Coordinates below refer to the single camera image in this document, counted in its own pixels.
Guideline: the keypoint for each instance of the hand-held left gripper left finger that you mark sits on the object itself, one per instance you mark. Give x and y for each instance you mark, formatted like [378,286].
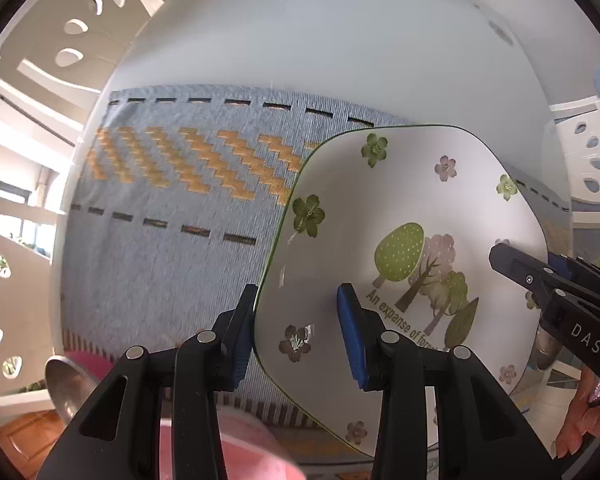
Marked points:
[240,340]

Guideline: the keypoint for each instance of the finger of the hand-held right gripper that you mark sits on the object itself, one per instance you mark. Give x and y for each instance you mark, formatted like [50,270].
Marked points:
[525,275]
[560,264]

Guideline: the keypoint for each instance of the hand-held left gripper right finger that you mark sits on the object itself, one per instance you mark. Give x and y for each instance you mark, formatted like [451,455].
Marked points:
[352,340]

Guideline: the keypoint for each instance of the pink cartoon ceramic bowl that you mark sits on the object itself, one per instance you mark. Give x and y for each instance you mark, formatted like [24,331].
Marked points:
[250,450]

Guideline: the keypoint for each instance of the hexagonal tree print plate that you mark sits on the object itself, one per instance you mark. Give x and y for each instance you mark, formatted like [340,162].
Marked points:
[340,210]

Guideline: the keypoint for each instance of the steel bowl with pink outside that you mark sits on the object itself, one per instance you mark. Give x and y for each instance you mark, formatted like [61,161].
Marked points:
[67,385]

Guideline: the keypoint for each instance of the person's right hand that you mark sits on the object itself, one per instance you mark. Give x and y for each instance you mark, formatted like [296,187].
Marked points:
[575,430]

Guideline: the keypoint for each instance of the grey patterned table mat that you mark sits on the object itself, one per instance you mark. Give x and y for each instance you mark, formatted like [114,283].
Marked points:
[155,260]

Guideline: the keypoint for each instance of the white dining chair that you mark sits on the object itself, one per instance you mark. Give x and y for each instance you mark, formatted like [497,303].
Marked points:
[567,135]
[40,40]
[25,310]

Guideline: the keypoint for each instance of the wooden cabinet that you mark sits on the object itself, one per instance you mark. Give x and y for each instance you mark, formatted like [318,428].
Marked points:
[25,440]

